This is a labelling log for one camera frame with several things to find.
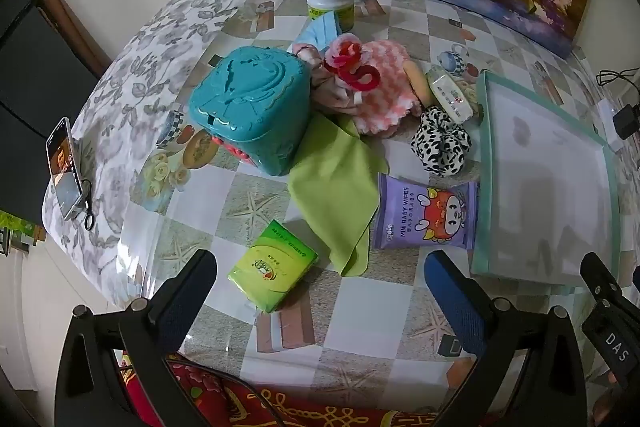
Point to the purple wet wipes pack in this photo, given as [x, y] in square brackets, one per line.
[425, 217]

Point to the black white spotted scrunchie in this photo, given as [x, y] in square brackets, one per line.
[440, 147]

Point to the green cloth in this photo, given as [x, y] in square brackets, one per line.
[330, 197]

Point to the white green tissue pack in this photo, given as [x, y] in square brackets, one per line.
[450, 97]

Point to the round beige puff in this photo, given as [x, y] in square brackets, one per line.
[419, 82]

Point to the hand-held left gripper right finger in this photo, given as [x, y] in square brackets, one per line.
[450, 302]

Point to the pink white striped cloth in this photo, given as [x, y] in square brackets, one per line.
[390, 107]

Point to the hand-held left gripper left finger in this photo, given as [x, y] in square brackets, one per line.
[185, 302]

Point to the red patterned cloth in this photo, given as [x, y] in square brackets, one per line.
[225, 402]

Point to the grey floral tablecloth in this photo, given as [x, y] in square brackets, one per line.
[140, 47]

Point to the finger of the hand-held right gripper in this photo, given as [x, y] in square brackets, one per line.
[600, 279]

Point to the floral fabric scrunchie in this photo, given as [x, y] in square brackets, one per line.
[327, 94]

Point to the black charger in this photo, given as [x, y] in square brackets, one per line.
[627, 122]

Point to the dark door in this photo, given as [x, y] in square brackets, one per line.
[30, 82]

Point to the teal plastic case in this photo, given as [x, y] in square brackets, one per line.
[250, 97]

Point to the blue face mask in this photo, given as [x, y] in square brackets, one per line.
[315, 37]

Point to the pink fluffy scrunchie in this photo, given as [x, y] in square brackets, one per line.
[345, 41]

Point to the smartphone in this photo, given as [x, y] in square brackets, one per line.
[62, 172]

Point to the green rimmed white tray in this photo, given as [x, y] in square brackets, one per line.
[540, 167]

